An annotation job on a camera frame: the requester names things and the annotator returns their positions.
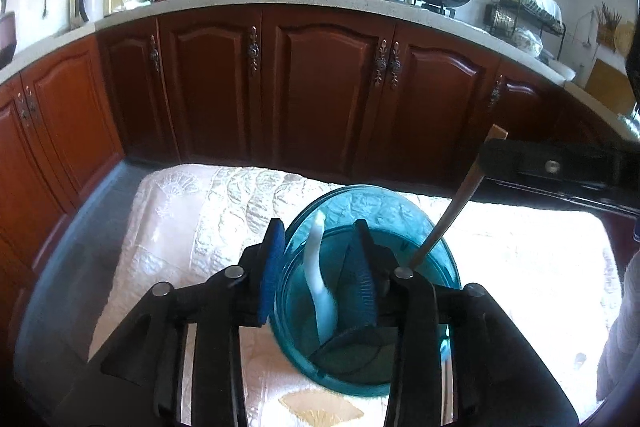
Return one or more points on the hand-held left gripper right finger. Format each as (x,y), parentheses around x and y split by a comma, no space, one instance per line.
(362,277)

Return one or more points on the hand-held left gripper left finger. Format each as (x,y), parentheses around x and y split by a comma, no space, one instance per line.
(272,272)

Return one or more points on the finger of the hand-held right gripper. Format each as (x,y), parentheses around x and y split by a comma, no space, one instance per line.
(525,164)

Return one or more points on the dark brown wooden chopstick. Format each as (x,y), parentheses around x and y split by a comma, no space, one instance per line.
(450,212)

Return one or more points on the wooden cutting board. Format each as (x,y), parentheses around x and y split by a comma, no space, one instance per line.
(607,87)

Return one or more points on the white plastic spoon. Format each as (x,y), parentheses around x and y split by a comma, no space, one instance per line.
(317,277)

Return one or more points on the white quilted tablecloth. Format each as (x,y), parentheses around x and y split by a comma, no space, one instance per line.
(200,217)

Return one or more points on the white lidded tureen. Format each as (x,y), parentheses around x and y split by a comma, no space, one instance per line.
(527,42)

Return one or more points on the red-brown wooden base cabinets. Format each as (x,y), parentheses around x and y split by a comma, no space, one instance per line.
(320,82)

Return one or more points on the wall utensil holder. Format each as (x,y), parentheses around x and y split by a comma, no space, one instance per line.
(607,29)

